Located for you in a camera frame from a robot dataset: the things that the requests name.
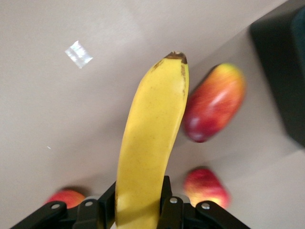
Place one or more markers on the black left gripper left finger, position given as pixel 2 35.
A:
pixel 95 210

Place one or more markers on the red yellow mango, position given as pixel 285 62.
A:
pixel 214 102

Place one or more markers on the black plastic box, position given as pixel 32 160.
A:
pixel 281 71

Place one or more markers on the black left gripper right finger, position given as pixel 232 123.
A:
pixel 176 210

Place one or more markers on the red yellow apple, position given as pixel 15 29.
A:
pixel 205 188

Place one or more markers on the clear tape piece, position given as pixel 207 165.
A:
pixel 78 54

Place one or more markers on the yellow banana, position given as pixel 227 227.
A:
pixel 150 131

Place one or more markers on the red round pomegranate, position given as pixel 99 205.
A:
pixel 69 196

